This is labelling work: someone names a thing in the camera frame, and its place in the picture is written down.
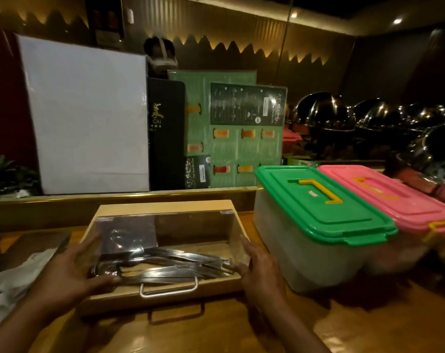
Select person's left hand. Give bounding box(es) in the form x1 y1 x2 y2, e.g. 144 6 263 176
27 233 122 316

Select person's right hand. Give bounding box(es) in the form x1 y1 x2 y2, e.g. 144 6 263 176
231 234 288 314

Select wooden cutlery box clear lid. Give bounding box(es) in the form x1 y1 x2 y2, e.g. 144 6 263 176
76 199 251 317

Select person's right forearm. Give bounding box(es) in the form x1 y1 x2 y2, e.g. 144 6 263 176
255 303 332 353

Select person's left forearm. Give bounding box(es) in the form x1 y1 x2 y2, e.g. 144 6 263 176
0 296 58 353

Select pile of steel cutlery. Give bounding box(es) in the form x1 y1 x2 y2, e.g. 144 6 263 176
90 245 236 286

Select green lid plastic container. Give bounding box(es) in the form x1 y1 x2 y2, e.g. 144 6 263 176
253 165 398 294

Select white paper napkins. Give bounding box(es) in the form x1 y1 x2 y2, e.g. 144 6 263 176
0 249 58 335

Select small black card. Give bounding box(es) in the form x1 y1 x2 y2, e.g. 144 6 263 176
184 155 211 190

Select large green menu card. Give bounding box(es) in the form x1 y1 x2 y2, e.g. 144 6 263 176
168 70 285 189

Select red plastic container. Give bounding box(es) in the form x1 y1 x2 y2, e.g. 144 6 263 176
283 128 304 154

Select green potted plant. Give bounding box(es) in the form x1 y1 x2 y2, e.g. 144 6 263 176
0 155 42 198

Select black menu book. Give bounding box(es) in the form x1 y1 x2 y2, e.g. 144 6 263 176
147 77 186 191

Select large white board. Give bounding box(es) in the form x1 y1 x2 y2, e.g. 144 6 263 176
17 34 150 195

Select dark menu card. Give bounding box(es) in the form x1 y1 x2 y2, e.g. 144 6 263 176
210 82 288 127

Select pink lid plastic container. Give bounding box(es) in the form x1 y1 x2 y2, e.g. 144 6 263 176
317 164 445 277

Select black and white headset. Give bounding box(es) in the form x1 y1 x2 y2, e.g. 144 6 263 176
144 36 179 72

